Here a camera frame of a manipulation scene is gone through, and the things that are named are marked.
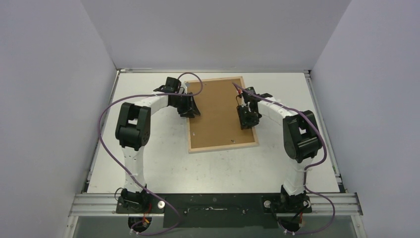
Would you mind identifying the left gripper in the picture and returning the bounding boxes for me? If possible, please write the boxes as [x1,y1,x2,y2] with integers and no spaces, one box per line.
[170,93,200,119]

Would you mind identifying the white wooden picture frame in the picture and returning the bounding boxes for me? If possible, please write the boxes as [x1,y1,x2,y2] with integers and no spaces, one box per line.
[183,76,260,154]

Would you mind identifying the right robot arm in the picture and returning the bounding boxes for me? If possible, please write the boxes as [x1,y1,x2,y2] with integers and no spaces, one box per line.
[235,85,324,213]

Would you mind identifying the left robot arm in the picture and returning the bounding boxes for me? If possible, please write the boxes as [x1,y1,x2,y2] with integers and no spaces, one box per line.
[115,77,201,214]

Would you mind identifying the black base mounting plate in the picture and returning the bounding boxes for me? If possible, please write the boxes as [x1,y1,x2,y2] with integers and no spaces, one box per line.
[116,193,312,232]

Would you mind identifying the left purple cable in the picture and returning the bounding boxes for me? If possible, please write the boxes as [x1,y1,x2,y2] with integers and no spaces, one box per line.
[97,72,204,237]

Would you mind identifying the purple cable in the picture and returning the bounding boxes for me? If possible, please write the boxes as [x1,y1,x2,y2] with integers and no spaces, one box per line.
[232,82,336,236]
[97,72,204,237]

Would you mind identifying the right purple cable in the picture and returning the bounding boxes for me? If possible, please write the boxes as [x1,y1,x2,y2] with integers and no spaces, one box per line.
[232,82,336,236]

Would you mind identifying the aluminium front rail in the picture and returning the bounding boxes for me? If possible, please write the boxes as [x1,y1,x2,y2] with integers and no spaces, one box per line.
[69,193,363,217]

